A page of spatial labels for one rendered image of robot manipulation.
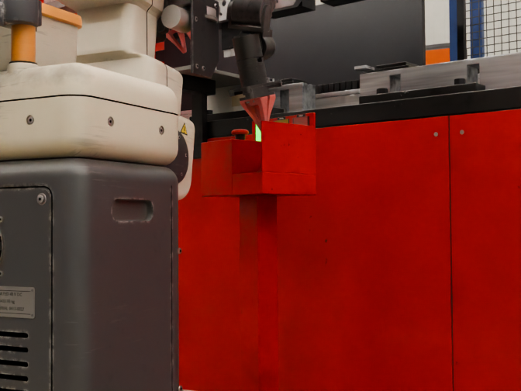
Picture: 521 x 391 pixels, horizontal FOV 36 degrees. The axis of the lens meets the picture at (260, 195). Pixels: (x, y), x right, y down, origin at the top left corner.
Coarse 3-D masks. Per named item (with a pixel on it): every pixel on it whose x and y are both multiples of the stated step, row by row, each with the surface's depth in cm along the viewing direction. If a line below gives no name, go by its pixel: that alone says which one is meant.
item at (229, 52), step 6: (222, 24) 233; (240, 24) 229; (222, 30) 233; (228, 30) 231; (234, 30) 230; (240, 30) 229; (246, 30) 227; (222, 36) 233; (228, 36) 231; (222, 42) 233; (228, 42) 231; (222, 48) 233; (228, 48) 231; (228, 54) 232; (234, 54) 231
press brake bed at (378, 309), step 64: (320, 128) 194; (384, 128) 183; (448, 128) 173; (512, 128) 164; (192, 192) 220; (320, 192) 193; (384, 192) 183; (448, 192) 173; (512, 192) 164; (192, 256) 219; (320, 256) 193; (384, 256) 182; (448, 256) 172; (512, 256) 164; (192, 320) 219; (320, 320) 193; (384, 320) 182; (448, 320) 172; (512, 320) 163; (192, 384) 218; (320, 384) 192; (384, 384) 182; (448, 384) 172; (512, 384) 163
